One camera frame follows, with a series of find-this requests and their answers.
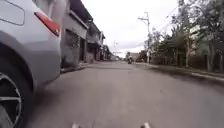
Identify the grey asphalt road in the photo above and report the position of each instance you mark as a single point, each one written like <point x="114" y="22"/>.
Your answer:
<point x="126" y="96"/>

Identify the concrete kerb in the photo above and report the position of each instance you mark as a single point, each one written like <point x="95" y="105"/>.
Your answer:
<point x="196" y="74"/>

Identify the row of trees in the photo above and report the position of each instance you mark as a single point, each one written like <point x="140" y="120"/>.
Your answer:
<point x="193" y="40"/>

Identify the silver car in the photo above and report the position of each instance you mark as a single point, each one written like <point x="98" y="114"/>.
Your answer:
<point x="26" y="50"/>

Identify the row of buildings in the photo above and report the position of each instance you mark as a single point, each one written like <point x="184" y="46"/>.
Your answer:
<point x="95" y="45"/>

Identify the utility pole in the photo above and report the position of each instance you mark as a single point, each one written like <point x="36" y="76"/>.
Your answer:
<point x="148" y="36"/>

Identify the robot's own part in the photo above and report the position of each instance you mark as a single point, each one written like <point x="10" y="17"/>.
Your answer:
<point x="145" y="125"/>

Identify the vehicle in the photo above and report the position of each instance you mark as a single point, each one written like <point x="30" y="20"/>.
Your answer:
<point x="129" y="60"/>

